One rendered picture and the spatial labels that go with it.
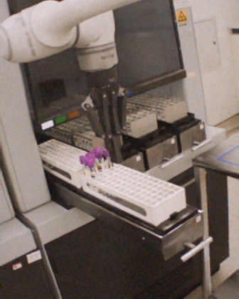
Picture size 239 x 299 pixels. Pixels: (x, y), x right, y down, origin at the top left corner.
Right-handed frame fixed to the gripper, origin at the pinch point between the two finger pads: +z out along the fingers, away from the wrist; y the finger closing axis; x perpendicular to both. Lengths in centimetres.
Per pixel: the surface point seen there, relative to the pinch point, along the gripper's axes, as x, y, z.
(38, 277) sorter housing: 18.2, -23.9, 37.7
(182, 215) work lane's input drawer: -20.3, 1.5, 12.6
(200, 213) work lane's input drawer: -21.9, 5.7, 14.0
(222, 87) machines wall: 139, 209, 55
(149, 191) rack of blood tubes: -12.1, -0.6, 7.8
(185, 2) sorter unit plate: 27, 61, -30
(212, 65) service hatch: 138, 199, 33
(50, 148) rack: 36.2, 0.0, 7.8
